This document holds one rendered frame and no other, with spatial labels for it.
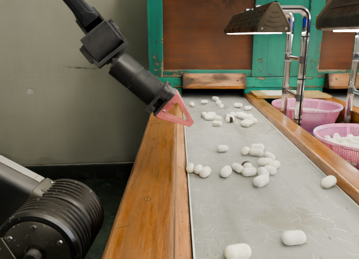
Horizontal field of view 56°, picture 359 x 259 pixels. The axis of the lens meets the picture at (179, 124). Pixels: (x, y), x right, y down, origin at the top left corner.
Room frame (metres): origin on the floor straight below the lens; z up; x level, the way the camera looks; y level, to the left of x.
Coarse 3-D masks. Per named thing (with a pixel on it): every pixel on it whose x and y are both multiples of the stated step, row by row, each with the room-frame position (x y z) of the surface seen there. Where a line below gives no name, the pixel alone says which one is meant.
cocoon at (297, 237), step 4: (284, 232) 0.43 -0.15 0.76; (288, 232) 0.43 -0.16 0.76; (292, 232) 0.43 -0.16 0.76; (296, 232) 0.43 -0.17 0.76; (300, 232) 0.43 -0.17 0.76; (284, 236) 0.43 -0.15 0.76; (288, 236) 0.43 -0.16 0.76; (292, 236) 0.43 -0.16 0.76; (296, 236) 0.43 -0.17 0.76; (300, 236) 0.43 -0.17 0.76; (304, 236) 0.43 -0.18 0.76; (284, 240) 0.43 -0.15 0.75; (288, 240) 0.42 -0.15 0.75; (292, 240) 0.42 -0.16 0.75; (296, 240) 0.42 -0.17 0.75; (300, 240) 0.42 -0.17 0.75; (304, 240) 0.43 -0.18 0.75; (288, 244) 0.42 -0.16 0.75; (292, 244) 0.42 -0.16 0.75; (296, 244) 0.42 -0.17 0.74; (300, 244) 0.43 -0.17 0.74
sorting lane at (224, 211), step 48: (192, 144) 0.90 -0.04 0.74; (240, 144) 0.90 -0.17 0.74; (288, 144) 0.90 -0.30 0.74; (192, 192) 0.60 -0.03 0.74; (240, 192) 0.60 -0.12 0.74; (288, 192) 0.60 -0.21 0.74; (336, 192) 0.60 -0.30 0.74; (192, 240) 0.44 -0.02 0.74; (240, 240) 0.44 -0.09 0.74; (336, 240) 0.44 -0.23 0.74
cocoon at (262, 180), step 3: (255, 177) 0.63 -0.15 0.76; (258, 177) 0.62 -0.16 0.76; (261, 177) 0.62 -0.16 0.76; (264, 177) 0.63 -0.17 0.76; (267, 177) 0.63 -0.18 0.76; (255, 180) 0.62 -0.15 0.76; (258, 180) 0.62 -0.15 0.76; (261, 180) 0.62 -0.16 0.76; (264, 180) 0.62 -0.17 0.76; (267, 180) 0.62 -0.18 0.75; (255, 183) 0.62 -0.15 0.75; (258, 183) 0.61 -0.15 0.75; (261, 183) 0.61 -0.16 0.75; (264, 183) 0.62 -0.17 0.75; (267, 183) 0.63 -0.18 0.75; (258, 186) 0.61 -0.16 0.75; (261, 186) 0.62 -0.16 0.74
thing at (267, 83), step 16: (160, 80) 1.62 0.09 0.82; (176, 80) 1.62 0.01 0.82; (256, 80) 1.62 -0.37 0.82; (272, 80) 1.62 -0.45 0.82; (320, 80) 1.62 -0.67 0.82; (192, 96) 1.66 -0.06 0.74; (208, 96) 1.66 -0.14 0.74; (224, 96) 1.66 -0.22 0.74; (240, 96) 1.66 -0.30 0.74; (336, 96) 1.66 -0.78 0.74
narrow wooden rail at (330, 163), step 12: (252, 96) 1.52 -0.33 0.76; (264, 108) 1.25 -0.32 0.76; (276, 120) 1.08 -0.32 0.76; (288, 120) 1.07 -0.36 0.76; (288, 132) 0.94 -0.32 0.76; (300, 132) 0.93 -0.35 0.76; (300, 144) 0.84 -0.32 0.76; (312, 144) 0.82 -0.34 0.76; (312, 156) 0.76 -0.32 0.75; (324, 156) 0.73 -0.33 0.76; (336, 156) 0.73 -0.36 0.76; (324, 168) 0.69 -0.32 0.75; (336, 168) 0.66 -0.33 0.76; (348, 168) 0.66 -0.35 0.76; (348, 180) 0.60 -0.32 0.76; (348, 192) 0.58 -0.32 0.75
